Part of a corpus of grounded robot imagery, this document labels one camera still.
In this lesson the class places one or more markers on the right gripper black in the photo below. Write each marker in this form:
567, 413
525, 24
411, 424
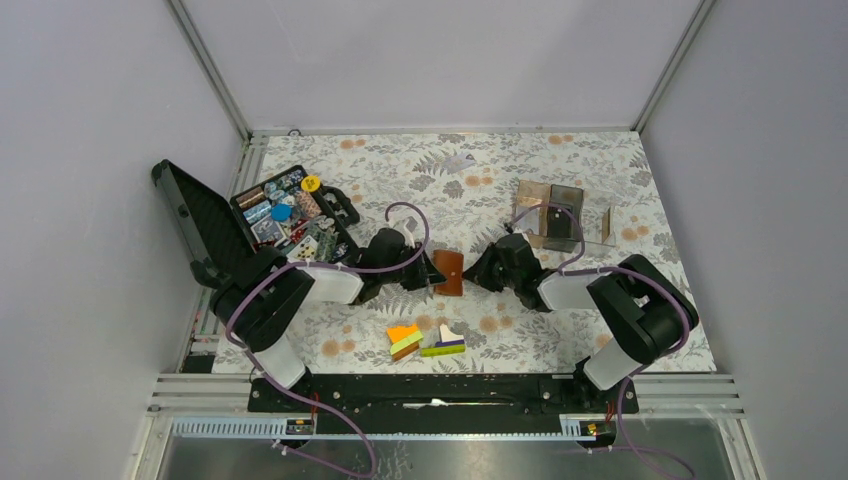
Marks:
480, 270

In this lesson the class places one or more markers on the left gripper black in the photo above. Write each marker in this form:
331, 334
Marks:
425, 274

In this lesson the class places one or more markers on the brown leather card holder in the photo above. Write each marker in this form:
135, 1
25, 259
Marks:
450, 264

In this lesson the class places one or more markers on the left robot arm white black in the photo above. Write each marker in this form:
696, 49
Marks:
257, 305

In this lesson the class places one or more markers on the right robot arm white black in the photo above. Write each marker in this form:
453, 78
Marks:
647, 316

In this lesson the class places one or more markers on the black VIP card stack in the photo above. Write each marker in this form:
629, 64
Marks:
561, 223

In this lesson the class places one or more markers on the orange green brown card stack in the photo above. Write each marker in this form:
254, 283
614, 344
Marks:
404, 340

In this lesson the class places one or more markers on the white purple green card stack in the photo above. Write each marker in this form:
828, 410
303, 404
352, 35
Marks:
449, 343

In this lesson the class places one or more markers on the gold card stack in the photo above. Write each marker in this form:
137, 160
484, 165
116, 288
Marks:
606, 225

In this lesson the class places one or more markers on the silver card on mat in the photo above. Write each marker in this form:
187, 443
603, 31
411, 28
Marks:
458, 163

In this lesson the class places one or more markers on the floral patterned table mat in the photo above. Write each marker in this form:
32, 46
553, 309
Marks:
467, 211

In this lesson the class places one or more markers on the black poker chip case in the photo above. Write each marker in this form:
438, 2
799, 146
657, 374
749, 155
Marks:
221, 234

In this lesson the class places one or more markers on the yellow poker chip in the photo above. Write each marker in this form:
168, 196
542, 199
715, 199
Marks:
311, 184

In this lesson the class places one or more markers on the blue poker chip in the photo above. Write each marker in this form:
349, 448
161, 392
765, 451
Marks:
281, 212

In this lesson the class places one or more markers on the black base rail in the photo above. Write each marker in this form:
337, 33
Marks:
431, 404

